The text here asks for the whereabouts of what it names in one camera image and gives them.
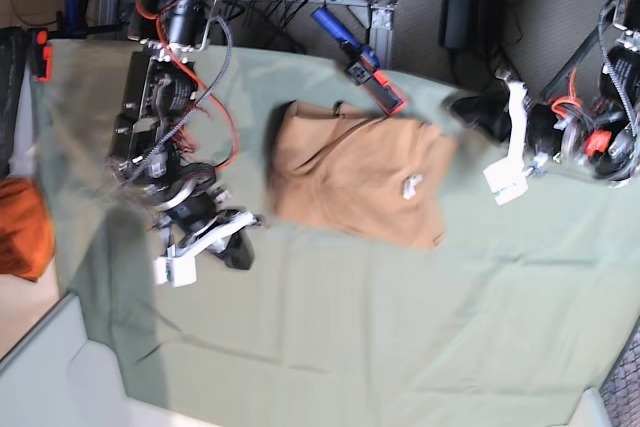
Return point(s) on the aluminium frame post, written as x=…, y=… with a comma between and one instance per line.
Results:
x=378, y=19

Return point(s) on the tan T-shirt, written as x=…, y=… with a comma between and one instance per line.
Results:
x=347, y=170

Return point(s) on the white plastic bin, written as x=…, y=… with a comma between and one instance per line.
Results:
x=57, y=376

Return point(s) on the blue clamp at corner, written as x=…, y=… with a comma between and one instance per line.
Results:
x=70, y=23

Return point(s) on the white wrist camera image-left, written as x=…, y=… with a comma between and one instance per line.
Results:
x=177, y=271

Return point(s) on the blue orange clamp centre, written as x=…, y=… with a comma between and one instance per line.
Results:
x=363, y=67

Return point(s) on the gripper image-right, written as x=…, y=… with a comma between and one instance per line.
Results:
x=547, y=123

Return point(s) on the light green table cloth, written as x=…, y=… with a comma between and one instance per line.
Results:
x=519, y=310

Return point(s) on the black power adapter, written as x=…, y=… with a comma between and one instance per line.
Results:
x=455, y=25
x=489, y=22

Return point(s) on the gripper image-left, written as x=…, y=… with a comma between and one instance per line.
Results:
x=191, y=221

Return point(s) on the orange folded cloth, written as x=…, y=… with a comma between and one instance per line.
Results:
x=27, y=235

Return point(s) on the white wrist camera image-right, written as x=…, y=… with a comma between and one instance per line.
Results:
x=506, y=180

